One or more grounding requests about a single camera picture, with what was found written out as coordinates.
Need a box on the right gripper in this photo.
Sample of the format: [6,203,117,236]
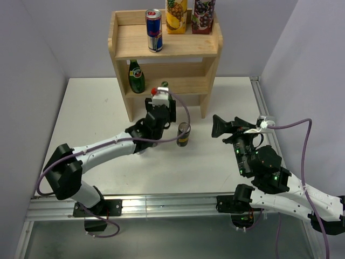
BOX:
[210,113,258,175]

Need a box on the perrier lychee green bottle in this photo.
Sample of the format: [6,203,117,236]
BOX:
[128,59,146,94]

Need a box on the red bull can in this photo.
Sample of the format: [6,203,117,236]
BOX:
[145,9,163,52]

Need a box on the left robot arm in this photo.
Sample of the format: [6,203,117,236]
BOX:
[44,97,176,215]

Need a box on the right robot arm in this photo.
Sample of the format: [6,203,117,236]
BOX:
[211,115,344,235]

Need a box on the wooden two-tier shelf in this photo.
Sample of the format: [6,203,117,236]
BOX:
[108,10,223,121]

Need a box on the black yellow can right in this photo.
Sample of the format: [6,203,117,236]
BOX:
[176,122,191,147]

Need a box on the pineapple juice carton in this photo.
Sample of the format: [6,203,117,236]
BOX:
[165,0,188,34]

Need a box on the grape juice carton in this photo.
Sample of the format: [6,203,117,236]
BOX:
[191,0,216,35]

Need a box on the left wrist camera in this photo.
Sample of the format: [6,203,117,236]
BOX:
[151,87,170,108]

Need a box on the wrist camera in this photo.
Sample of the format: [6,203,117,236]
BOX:
[151,87,170,108]
[244,115,275,134]

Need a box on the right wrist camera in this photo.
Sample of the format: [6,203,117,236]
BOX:
[244,115,275,134]

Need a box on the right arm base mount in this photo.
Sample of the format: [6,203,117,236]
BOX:
[216,195,263,233]

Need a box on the aluminium rail frame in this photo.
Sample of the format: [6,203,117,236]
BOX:
[15,77,325,258]

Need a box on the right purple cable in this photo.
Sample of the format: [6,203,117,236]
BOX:
[274,118,331,259]

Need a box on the purple cable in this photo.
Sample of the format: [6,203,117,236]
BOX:
[36,88,191,238]
[274,118,331,259]

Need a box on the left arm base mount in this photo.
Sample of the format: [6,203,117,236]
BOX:
[72,199,123,235]

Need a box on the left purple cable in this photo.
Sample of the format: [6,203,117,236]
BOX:
[36,88,191,238]

